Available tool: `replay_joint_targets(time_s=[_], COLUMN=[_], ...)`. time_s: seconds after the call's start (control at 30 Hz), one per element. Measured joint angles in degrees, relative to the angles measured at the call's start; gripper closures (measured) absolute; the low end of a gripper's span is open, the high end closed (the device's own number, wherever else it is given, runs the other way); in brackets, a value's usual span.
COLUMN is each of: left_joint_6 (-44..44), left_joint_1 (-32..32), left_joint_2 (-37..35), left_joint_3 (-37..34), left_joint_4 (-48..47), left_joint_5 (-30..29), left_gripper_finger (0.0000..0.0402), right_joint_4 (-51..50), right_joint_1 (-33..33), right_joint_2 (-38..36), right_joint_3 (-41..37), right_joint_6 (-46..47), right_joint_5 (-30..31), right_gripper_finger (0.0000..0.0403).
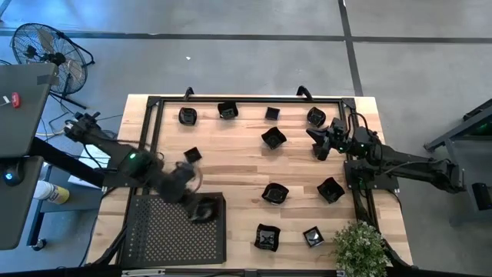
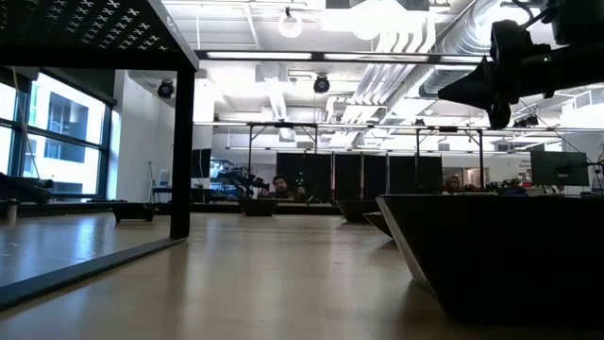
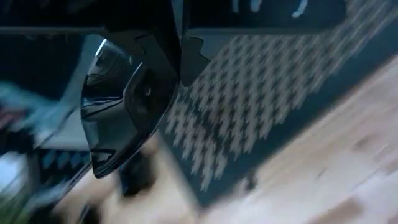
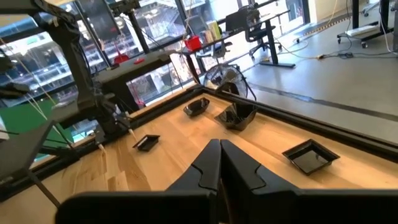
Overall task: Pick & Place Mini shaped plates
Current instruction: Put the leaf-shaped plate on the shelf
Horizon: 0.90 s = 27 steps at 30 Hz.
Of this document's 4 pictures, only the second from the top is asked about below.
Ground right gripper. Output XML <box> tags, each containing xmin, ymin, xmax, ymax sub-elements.
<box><xmin>437</xmin><ymin>19</ymin><xmax>604</xmax><ymax>131</ymax></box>

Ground black wavy square mini plate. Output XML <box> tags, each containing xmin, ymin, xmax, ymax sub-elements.
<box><xmin>335</xmin><ymin>198</ymin><xmax>381</xmax><ymax>224</ymax></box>
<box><xmin>376</xmin><ymin>195</ymin><xmax>604</xmax><ymax>327</ymax></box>

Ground person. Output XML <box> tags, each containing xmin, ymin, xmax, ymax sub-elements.
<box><xmin>441</xmin><ymin>175</ymin><xmax>466</xmax><ymax>196</ymax></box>
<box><xmin>266</xmin><ymin>173</ymin><xmax>307</xmax><ymax>200</ymax></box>

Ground black computer monitor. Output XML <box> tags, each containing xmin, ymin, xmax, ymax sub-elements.
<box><xmin>529</xmin><ymin>150</ymin><xmax>591</xmax><ymax>188</ymax></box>

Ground black partition panels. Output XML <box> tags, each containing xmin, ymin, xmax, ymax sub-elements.
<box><xmin>276</xmin><ymin>151</ymin><xmax>445</xmax><ymax>204</ymax></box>

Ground black perforated metal rack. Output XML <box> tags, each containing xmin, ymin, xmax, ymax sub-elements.
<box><xmin>0</xmin><ymin>0</ymin><xmax>199</xmax><ymax>311</ymax></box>

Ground black overhead light beam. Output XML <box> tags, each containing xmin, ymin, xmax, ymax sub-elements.
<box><xmin>195</xmin><ymin>48</ymin><xmax>490</xmax><ymax>65</ymax></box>

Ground silver ventilation duct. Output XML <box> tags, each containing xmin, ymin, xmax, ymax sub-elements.
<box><xmin>417</xmin><ymin>0</ymin><xmax>537</xmax><ymax>98</ymax></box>

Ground black window frame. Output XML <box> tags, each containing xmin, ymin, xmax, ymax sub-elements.
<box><xmin>0</xmin><ymin>68</ymin><xmax>117</xmax><ymax>202</ymax></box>

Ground black aluminium table frame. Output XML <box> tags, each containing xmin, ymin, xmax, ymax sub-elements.
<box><xmin>0</xmin><ymin>200</ymin><xmax>342</xmax><ymax>224</ymax></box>

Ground white ring ceiling lamp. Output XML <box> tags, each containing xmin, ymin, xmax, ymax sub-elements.
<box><xmin>277</xmin><ymin>7</ymin><xmax>305</xmax><ymax>40</ymax></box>

